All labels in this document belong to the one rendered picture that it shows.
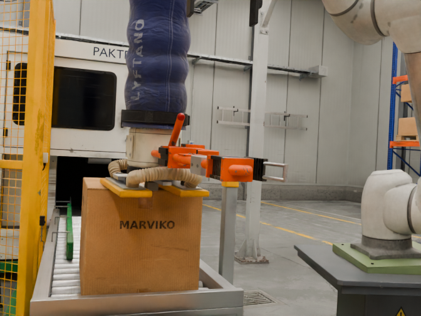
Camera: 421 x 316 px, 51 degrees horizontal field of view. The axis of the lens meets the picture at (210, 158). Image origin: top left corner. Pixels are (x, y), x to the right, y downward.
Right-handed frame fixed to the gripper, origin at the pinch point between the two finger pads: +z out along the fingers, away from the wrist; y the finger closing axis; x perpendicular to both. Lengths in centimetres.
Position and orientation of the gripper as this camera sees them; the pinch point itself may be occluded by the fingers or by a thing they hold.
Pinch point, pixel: (222, 14)
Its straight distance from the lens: 93.6
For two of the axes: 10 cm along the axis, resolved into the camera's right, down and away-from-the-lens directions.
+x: 3.1, 0.1, -9.5
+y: -9.5, -0.5, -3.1
